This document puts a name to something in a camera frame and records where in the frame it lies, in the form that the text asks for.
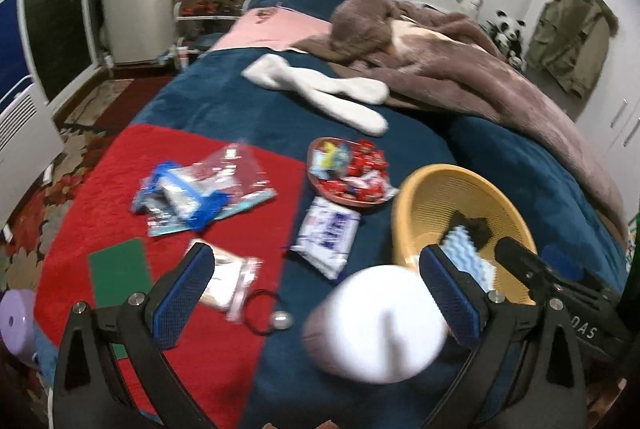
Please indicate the purple plastic stool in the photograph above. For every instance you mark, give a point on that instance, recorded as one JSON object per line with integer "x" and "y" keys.
{"x": 17, "y": 325}

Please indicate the pink pillow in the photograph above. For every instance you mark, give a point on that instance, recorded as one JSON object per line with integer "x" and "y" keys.
{"x": 276, "y": 28}

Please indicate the floral floor rug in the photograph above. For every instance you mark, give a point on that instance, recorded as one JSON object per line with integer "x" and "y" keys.
{"x": 112, "y": 139}

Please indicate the small clear packet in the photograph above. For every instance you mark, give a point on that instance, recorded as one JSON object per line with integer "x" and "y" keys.
{"x": 232, "y": 281}

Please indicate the white sock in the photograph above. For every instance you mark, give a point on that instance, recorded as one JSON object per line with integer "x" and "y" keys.
{"x": 359, "y": 117}
{"x": 273, "y": 72}

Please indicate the white sock lower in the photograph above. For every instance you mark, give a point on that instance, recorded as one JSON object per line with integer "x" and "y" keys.
{"x": 359, "y": 117}

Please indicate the white sock upper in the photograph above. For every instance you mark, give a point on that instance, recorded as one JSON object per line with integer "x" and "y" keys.
{"x": 273, "y": 72}

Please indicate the white storage shelf rack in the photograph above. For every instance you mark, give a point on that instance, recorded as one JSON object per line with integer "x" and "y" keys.
{"x": 210, "y": 3}

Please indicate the white wardrobe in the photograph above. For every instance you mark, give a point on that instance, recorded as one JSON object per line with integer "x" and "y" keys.
{"x": 609, "y": 116}

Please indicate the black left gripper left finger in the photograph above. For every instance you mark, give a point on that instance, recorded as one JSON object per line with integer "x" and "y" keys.
{"x": 89, "y": 390}

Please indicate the brown fleece blanket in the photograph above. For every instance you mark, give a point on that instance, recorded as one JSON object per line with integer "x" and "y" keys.
{"x": 430, "y": 59}

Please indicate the blue wet wipes pack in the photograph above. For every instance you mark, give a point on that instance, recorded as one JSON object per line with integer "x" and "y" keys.
{"x": 175, "y": 198}

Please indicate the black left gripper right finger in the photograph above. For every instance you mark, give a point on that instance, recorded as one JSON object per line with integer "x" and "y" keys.
{"x": 524, "y": 369}

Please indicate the blue white wavy cloth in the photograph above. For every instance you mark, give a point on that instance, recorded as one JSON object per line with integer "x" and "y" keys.
{"x": 460, "y": 250}

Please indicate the white blue tissue pack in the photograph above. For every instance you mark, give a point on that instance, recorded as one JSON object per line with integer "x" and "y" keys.
{"x": 326, "y": 235}

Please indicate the white panel heater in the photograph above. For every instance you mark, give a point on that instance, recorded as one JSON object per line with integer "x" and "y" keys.
{"x": 30, "y": 142}

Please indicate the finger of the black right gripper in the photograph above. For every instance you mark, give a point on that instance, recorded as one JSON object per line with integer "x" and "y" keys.
{"x": 535, "y": 266}

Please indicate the green rectangular cloth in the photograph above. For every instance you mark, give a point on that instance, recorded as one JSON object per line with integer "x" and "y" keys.
{"x": 119, "y": 271}

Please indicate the clear zip bag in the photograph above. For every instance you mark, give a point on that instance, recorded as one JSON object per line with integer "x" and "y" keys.
{"x": 233, "y": 169}

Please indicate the green hanging jacket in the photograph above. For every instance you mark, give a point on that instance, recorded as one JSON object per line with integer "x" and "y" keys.
{"x": 570, "y": 42}

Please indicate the black sheer fabric scrunchie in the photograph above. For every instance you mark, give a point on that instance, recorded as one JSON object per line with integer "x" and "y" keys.
{"x": 477, "y": 228}

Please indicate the dark blue bed blanket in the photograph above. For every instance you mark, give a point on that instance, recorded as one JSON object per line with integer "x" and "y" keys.
{"x": 212, "y": 99}

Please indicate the red candy plate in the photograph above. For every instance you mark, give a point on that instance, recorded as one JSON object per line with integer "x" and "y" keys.
{"x": 353, "y": 174}

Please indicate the red bed cloth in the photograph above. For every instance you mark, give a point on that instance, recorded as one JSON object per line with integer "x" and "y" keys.
{"x": 239, "y": 379}

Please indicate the yellow plastic basket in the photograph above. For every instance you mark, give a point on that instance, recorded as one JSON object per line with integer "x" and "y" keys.
{"x": 428, "y": 198}

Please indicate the panda plush toy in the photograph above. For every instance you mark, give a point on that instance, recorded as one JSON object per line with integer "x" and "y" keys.
{"x": 507, "y": 34}

